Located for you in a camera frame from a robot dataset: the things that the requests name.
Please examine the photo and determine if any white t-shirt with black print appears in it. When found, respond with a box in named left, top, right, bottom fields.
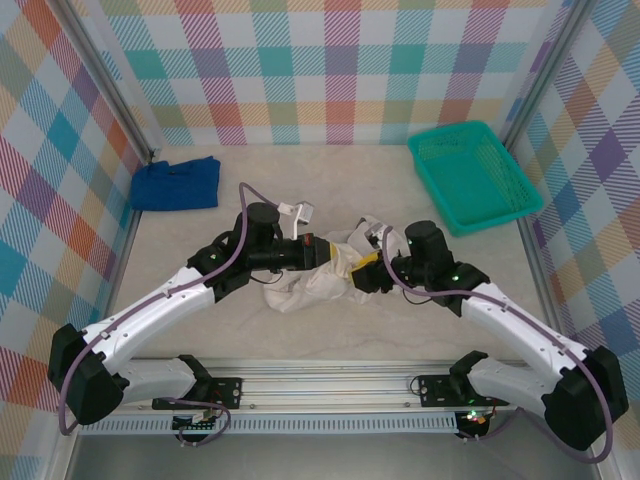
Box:
left=262, top=213, right=401, bottom=315

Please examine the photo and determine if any teal plastic mesh basket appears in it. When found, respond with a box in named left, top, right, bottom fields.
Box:
left=407, top=121, right=545, bottom=238

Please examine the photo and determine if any blue folded cloth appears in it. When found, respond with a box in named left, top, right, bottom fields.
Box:
left=129, top=156, right=223, bottom=212

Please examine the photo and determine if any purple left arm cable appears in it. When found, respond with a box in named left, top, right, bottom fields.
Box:
left=57, top=182, right=286, bottom=447

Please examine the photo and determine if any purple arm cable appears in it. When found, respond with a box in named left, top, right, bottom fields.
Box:
left=57, top=182, right=286, bottom=447
left=382, top=224, right=617, bottom=464

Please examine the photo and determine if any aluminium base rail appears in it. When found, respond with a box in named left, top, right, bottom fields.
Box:
left=53, top=357, right=610, bottom=415

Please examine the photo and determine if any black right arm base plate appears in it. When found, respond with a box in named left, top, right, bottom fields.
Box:
left=414, top=374, right=511, bottom=409

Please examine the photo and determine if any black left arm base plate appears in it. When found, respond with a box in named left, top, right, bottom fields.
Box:
left=152, top=375, right=244, bottom=411

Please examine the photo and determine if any slotted grey cable duct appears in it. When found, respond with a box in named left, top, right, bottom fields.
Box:
left=79, top=412, right=459, bottom=436

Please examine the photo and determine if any aluminium frame post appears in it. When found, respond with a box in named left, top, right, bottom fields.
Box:
left=58, top=0, right=162, bottom=166
left=499, top=0, right=595, bottom=146

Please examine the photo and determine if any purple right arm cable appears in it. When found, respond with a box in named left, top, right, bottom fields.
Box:
left=382, top=224, right=617, bottom=464

